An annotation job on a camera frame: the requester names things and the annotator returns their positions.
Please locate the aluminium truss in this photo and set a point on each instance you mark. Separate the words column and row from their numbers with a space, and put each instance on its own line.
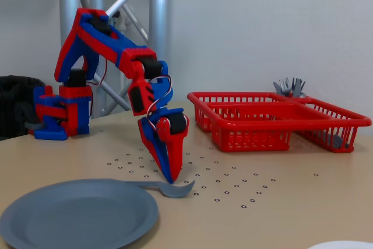
column 158, row 27

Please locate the grey plastic plate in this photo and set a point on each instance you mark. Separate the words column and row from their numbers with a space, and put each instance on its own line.
column 78, row 217

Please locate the black fabric bin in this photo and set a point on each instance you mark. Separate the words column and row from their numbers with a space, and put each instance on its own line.
column 14, row 100

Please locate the grey cutlery lying in basket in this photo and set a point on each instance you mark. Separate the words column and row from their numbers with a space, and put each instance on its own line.
column 335, row 141

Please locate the white round disc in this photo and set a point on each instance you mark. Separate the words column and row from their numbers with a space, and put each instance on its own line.
column 344, row 245

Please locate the grey fork standing in basket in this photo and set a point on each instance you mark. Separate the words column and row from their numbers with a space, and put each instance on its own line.
column 297, row 88
column 287, row 85
column 280, row 89

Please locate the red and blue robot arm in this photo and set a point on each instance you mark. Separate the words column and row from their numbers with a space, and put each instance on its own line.
column 96, row 39

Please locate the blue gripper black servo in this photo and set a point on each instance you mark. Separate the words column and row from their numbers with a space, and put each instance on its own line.
column 176, row 126

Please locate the red plastic cutlery basket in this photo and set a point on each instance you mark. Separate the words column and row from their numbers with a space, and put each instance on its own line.
column 253, row 147

